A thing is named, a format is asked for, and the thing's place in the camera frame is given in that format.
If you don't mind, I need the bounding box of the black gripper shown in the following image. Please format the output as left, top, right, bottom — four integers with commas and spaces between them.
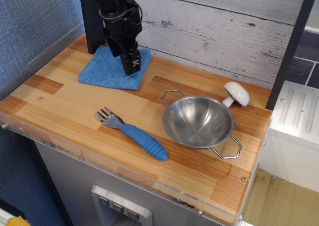
102, 0, 143, 76

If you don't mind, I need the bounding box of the blue towel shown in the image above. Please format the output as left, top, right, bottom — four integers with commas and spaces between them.
78, 45, 152, 90

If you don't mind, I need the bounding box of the dark grey right post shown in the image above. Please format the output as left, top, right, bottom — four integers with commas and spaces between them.
266, 0, 315, 110

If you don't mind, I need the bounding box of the yellow black object corner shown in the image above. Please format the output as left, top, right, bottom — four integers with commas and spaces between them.
0, 200, 31, 226

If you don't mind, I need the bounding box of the white toy mushroom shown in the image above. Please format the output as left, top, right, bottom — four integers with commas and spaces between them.
222, 82, 250, 108

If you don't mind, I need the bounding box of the clear acrylic table edge guard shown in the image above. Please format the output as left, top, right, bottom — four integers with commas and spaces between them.
0, 106, 271, 226

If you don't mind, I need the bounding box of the blue handled metal fork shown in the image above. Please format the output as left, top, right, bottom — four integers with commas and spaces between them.
95, 107, 168, 161

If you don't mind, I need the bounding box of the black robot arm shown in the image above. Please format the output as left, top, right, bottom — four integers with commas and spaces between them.
80, 0, 143, 76

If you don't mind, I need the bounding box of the steel bowl with wire handles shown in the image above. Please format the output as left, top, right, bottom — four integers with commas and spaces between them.
161, 89, 242, 160

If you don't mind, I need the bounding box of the silver button control panel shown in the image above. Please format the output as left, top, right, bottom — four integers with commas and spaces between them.
91, 184, 154, 226

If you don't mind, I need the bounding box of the white ribbed side cabinet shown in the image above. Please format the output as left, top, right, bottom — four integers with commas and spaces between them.
258, 81, 319, 192

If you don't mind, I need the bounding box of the dark grey post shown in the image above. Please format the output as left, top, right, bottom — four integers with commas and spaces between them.
266, 0, 315, 110
80, 0, 106, 54

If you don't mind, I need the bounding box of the dark grey left post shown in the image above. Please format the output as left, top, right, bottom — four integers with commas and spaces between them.
80, 0, 106, 54

